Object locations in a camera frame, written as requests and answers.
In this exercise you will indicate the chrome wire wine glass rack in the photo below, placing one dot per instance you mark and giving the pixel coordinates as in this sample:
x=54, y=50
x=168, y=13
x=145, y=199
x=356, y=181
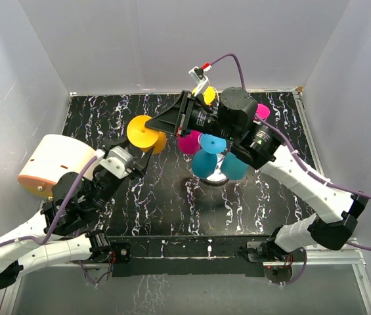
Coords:
x=214, y=177

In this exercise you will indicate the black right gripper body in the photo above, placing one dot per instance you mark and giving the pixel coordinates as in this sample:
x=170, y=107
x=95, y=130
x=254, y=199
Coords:
x=201, y=119

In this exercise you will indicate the blue wine glass back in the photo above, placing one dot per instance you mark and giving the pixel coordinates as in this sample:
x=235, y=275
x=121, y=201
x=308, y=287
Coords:
x=233, y=168

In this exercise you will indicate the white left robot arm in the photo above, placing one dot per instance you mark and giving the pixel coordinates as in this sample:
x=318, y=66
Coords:
x=75, y=182

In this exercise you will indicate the magenta wine glass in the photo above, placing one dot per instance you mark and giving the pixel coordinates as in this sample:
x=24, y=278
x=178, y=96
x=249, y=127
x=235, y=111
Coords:
x=262, y=112
x=190, y=144

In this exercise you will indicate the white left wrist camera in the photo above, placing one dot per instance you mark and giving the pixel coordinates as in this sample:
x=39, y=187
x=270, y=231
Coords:
x=117, y=162

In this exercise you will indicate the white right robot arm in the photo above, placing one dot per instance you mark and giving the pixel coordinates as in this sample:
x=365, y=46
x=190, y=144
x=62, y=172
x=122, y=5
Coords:
x=261, y=146

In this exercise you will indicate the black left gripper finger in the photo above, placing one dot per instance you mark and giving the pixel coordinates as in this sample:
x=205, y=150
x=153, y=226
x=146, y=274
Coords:
x=107, y=144
x=141, y=165

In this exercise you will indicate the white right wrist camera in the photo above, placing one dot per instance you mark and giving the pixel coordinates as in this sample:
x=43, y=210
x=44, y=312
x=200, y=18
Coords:
x=199, y=75

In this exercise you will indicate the orange wine glass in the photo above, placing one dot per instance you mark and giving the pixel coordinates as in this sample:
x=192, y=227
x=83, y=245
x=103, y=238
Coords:
x=205, y=94
x=143, y=137

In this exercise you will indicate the blue wine glass front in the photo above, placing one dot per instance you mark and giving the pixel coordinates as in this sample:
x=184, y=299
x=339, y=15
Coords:
x=204, y=162

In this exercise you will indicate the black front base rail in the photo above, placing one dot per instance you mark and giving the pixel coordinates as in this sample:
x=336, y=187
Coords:
x=188, y=255

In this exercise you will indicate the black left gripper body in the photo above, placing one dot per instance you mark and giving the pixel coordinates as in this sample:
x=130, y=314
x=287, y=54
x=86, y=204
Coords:
x=106, y=189

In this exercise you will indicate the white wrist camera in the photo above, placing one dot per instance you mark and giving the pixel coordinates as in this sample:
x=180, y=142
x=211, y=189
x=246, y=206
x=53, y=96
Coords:
x=199, y=75
x=117, y=162

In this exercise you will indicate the blue wine glass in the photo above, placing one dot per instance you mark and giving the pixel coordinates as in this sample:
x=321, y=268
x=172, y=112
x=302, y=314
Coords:
x=204, y=162
x=233, y=168

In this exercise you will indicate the white orange appliance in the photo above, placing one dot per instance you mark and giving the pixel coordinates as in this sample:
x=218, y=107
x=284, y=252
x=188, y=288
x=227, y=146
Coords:
x=54, y=156

